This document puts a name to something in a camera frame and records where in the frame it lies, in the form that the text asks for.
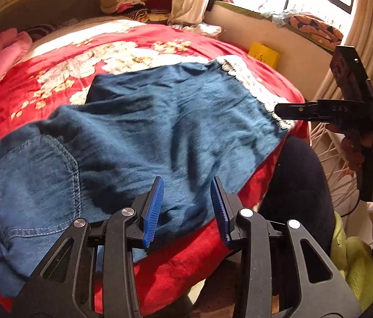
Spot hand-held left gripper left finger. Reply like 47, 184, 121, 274
11, 176, 165, 318

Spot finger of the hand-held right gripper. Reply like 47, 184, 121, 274
275, 101, 319, 120

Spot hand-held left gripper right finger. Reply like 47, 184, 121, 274
209, 176, 362, 318

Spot blue denim pants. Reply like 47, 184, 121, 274
0, 56, 298, 297

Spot person's right hand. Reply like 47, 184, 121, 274
325, 122, 373, 173

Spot red floral bedspread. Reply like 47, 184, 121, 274
0, 18, 309, 315

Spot yellow box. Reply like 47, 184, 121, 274
249, 41, 280, 68

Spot person's dark trousered leg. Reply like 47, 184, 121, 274
256, 136, 336, 262

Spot orange patterned cloth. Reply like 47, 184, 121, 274
288, 12, 344, 48

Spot cream ribbed curtain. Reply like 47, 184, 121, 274
312, 0, 373, 105

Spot light blue cloth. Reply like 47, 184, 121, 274
262, 10, 293, 28

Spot green windowsill cover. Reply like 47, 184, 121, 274
213, 0, 336, 54

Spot white crumpled cloth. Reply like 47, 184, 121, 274
173, 23, 222, 38

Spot yellow-green fluffy garment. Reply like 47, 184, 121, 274
330, 212, 373, 309

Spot pile of folded clothes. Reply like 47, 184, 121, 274
100, 0, 182, 24

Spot striped pillow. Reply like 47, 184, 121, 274
24, 23, 62, 42

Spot grey headboard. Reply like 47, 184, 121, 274
0, 0, 108, 61

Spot white rope lattice chair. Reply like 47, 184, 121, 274
310, 121, 367, 213

